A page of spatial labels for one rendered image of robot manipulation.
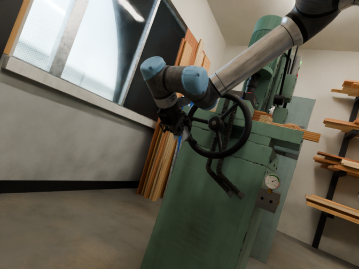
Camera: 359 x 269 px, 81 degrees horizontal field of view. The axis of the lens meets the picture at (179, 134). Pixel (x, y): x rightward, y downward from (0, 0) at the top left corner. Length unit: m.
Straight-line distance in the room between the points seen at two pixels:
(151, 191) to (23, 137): 1.35
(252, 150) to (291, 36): 0.51
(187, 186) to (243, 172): 0.29
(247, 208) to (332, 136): 2.64
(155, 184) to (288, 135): 1.73
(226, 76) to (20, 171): 1.56
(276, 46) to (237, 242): 0.78
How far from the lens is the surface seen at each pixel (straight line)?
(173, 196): 1.14
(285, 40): 0.70
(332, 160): 3.13
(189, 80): 0.56
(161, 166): 2.43
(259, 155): 1.01
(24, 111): 1.73
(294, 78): 1.47
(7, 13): 1.60
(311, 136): 1.18
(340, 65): 3.88
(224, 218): 1.05
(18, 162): 1.82
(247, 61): 0.68
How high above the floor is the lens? 0.68
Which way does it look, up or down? 3 degrees up
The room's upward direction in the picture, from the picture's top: 19 degrees clockwise
